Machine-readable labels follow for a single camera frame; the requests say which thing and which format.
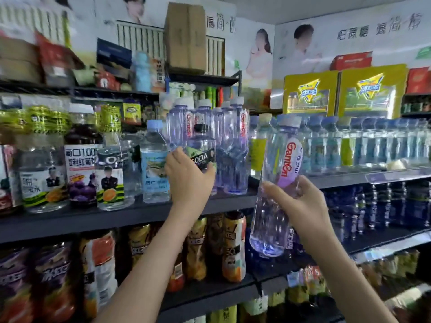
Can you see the person's right hand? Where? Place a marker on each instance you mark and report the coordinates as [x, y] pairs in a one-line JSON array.
[[304, 208]]

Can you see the person's left hand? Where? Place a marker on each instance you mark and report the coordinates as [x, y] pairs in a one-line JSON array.
[[188, 184]]

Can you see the person's left fingers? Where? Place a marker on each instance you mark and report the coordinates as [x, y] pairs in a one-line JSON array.
[[176, 154]]

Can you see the person's right thumb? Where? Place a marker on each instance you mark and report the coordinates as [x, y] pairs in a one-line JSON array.
[[274, 188]]

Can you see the clear black-capped soda bottle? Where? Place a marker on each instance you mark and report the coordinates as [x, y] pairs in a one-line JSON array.
[[202, 147]]

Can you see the person's right forearm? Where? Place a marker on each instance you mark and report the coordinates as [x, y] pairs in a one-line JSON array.
[[346, 282]]

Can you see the person's left forearm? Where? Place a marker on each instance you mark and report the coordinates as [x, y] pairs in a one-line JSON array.
[[148, 272]]

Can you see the blue-label water bottle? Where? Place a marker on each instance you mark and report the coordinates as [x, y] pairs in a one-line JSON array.
[[155, 164]]

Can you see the yellow-green label bottle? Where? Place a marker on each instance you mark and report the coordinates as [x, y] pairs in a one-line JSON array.
[[258, 151]]

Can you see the grey metal shelf unit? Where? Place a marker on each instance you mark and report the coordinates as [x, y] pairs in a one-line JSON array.
[[336, 179]]

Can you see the clear bottle orange-slice label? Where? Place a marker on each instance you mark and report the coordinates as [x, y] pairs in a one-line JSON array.
[[112, 178]]

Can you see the green and red small bottles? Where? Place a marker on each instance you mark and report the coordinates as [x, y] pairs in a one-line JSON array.
[[213, 96]]

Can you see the orange black-label drink bottle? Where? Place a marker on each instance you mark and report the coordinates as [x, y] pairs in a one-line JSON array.
[[234, 248]]

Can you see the yellow-label drink bottle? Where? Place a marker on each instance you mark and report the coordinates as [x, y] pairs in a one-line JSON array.
[[214, 242], [196, 248], [138, 242]]

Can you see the light blue bottle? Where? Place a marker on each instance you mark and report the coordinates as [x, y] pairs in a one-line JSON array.
[[142, 72]]

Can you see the dark grape juice bottle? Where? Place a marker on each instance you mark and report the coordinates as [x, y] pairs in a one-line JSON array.
[[80, 164]]

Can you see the black metal shelf unit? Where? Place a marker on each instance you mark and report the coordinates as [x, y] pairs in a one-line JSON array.
[[101, 216]]

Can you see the row of blue-capped water bottles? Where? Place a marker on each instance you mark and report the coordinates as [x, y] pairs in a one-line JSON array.
[[363, 144]]

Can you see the small yellow display carton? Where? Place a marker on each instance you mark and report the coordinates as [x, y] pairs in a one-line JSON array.
[[309, 94]]

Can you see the row of dark blue bottles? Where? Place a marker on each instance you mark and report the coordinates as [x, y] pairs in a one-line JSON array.
[[380, 205]]

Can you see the tall brown cardboard box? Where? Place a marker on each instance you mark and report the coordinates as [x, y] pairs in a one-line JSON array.
[[185, 36]]

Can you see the dark blue box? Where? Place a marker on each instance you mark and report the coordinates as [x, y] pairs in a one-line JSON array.
[[114, 53]]

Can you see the row of green-yellow bottles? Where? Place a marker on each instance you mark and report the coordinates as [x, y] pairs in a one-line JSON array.
[[262, 307]]

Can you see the red-label drink bottle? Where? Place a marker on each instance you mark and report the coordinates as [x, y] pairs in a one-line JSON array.
[[175, 275]]

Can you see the large yellow display carton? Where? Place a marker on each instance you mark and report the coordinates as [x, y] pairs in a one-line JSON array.
[[372, 92]]

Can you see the clear bottle lemon label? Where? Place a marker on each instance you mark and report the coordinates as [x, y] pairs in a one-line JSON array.
[[42, 184]]

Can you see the white orange-label drink bottle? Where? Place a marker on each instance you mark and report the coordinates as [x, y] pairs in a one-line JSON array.
[[99, 269]]

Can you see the row of blurred green bottles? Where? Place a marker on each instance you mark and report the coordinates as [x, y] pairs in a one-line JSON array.
[[390, 265]]

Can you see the row of yellow-black striped bottles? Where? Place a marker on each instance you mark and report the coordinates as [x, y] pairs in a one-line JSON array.
[[40, 119]]

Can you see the flat red carton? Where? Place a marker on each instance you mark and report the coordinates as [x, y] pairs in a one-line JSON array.
[[350, 61]]

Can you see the red snack packet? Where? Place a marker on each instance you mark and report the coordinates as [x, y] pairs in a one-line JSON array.
[[55, 60]]

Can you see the purple-label drink bottle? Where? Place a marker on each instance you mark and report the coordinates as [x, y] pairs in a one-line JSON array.
[[55, 282], [15, 285]]

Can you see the brown cardboard boxes stack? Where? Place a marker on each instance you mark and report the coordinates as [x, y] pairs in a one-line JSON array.
[[18, 60]]

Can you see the white wall radiator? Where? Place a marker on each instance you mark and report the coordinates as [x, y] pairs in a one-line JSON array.
[[141, 38]]

